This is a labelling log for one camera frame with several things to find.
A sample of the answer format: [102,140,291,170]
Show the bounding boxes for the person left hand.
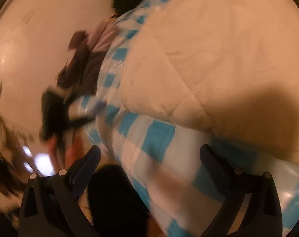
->
[46,130,85,173]

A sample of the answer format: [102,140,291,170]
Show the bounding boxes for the blue white checkered plastic bag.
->
[79,0,299,236]

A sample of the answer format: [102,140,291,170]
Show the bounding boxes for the pink and brown garment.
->
[56,18,119,101]

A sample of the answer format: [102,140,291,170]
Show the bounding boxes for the cream quilted down jacket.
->
[119,0,299,165]

